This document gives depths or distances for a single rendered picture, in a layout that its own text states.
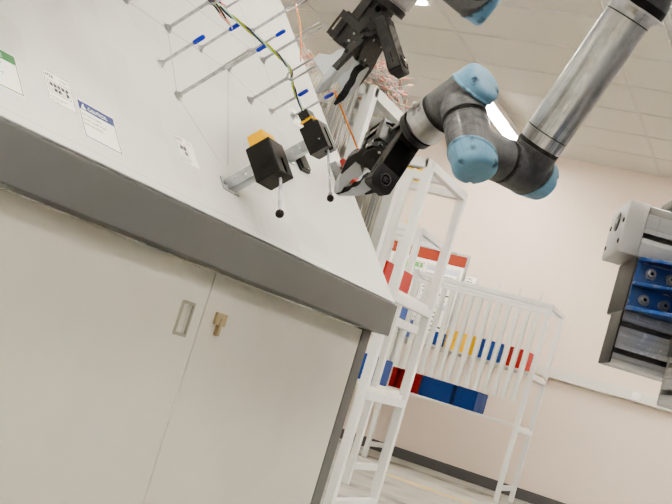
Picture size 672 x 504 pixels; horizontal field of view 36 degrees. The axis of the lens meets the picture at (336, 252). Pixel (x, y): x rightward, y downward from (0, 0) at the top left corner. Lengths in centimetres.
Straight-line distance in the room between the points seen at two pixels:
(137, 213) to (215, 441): 51
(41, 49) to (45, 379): 42
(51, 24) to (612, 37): 85
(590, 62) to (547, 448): 844
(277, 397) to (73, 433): 51
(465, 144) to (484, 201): 890
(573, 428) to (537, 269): 156
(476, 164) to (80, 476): 75
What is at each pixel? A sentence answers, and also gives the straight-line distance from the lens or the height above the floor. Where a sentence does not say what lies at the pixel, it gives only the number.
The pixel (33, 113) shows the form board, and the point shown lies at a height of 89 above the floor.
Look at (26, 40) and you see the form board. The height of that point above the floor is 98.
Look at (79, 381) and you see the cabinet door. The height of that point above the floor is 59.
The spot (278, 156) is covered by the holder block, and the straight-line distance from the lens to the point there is 158.
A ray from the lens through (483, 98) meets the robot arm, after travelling 169.
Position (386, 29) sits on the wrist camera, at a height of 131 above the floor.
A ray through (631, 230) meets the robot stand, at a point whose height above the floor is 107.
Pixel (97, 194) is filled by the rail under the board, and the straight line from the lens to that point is 131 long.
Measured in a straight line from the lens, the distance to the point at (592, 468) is 994.
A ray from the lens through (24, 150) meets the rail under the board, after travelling 122.
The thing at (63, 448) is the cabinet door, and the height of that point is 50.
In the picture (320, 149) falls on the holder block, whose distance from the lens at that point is 189.
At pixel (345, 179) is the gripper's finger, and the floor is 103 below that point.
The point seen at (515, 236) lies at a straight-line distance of 1036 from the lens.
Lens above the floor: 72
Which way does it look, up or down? 6 degrees up
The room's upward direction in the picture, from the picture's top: 17 degrees clockwise
